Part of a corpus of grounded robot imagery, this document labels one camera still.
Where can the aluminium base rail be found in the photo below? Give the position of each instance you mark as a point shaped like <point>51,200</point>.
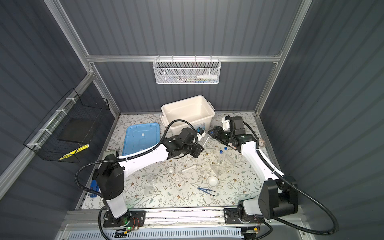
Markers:
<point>186,217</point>

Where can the clear tape roll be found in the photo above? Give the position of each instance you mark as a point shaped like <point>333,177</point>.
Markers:
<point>262,143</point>

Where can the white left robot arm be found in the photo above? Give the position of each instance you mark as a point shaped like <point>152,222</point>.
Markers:
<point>110,177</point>

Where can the blue tweezers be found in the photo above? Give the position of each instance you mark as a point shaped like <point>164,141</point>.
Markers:
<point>208,191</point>

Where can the blue plastic box lid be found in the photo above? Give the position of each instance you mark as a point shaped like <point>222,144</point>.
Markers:
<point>141,137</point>

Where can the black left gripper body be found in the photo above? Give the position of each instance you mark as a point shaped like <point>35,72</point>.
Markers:
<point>192,149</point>

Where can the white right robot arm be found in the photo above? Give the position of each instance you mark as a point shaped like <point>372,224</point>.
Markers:
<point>276,198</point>

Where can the black wire wall basket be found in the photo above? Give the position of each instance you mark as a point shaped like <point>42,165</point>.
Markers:
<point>71,128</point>

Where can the small white porcelain dish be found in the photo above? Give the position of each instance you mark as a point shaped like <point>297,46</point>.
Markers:
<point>171,170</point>

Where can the white pestle rod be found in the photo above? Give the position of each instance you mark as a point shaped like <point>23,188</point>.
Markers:
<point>189,168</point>

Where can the white wire wall basket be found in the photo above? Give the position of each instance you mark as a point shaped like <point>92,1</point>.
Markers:
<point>187,73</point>

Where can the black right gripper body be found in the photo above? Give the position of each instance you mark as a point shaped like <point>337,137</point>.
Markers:
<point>225,136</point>

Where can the white plastic storage box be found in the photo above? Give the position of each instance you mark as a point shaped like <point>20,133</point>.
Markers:
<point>195,110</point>

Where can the small glass beaker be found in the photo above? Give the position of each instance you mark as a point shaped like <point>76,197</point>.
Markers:
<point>151,179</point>

